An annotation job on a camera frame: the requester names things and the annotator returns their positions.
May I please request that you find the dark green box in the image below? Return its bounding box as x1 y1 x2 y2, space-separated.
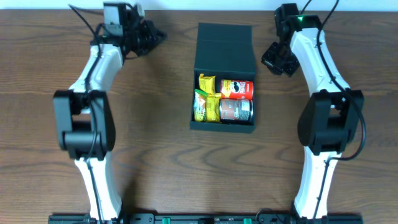
190 23 257 133

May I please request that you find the red Pringles can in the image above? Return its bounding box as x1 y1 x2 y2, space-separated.
220 79 254 100

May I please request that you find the silver-sided Pringles can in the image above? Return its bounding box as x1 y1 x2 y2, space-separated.
219 98 254 123

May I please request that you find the orange snack packet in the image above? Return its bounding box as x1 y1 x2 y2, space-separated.
198 73 216 95

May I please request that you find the green yellow snack packet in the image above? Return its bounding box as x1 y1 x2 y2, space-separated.
193 89 208 122

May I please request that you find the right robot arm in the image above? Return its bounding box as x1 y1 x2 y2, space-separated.
261 3 366 223

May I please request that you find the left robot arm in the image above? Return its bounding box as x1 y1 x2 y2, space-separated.
49 2 166 223

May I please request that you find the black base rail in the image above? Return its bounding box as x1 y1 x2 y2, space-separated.
48 213 363 224

